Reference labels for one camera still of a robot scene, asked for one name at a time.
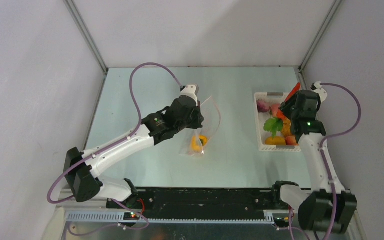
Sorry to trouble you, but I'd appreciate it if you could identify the red chili pepper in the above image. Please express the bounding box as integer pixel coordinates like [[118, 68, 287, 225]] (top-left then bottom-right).
[[275, 82, 302, 121]]

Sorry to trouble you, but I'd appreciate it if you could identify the pink peach top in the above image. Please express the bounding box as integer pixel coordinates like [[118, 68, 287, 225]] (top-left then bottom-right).
[[269, 103, 281, 118]]

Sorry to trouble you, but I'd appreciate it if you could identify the pink peach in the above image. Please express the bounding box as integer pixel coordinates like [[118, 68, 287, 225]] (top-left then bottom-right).
[[285, 135, 299, 146], [269, 103, 281, 118]]

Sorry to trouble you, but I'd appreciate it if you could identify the clear zip top bag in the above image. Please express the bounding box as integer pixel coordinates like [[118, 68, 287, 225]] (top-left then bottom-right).
[[179, 96, 222, 158]]

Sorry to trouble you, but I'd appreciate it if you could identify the yellow bell pepper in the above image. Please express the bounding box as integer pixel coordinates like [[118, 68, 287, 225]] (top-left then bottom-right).
[[189, 134, 208, 153]]

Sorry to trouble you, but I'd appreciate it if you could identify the purple onion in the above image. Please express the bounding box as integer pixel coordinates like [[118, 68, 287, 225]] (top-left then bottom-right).
[[256, 99, 271, 113]]

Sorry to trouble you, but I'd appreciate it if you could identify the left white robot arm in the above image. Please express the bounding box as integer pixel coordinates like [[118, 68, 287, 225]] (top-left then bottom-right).
[[64, 95, 204, 208]]

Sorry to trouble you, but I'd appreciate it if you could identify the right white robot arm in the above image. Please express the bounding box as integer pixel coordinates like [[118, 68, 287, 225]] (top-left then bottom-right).
[[270, 90, 358, 238]]

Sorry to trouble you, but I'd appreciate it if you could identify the white plastic basket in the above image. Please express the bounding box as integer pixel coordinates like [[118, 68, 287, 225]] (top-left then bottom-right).
[[254, 92, 301, 152]]

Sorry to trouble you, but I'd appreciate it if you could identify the pink peach bottom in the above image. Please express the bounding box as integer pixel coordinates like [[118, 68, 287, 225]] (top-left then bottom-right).
[[285, 135, 299, 146]]

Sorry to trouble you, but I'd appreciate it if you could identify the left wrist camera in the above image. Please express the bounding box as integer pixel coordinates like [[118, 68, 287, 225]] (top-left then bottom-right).
[[180, 83, 200, 102]]

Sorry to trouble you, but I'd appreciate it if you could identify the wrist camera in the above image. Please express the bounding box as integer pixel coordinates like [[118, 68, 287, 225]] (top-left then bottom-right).
[[180, 83, 200, 102], [310, 81, 328, 103]]

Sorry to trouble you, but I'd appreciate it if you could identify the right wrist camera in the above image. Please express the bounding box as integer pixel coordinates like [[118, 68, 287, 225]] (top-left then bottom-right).
[[310, 81, 328, 103]]

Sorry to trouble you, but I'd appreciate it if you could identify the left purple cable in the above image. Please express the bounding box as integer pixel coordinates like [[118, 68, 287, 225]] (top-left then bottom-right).
[[46, 62, 184, 237]]

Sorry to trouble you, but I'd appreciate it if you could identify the purple cable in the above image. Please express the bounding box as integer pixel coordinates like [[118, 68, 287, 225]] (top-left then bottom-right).
[[288, 82, 362, 240], [46, 62, 184, 237]]

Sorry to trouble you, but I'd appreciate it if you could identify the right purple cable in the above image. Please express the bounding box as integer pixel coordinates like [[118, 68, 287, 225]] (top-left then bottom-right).
[[288, 82, 362, 240]]

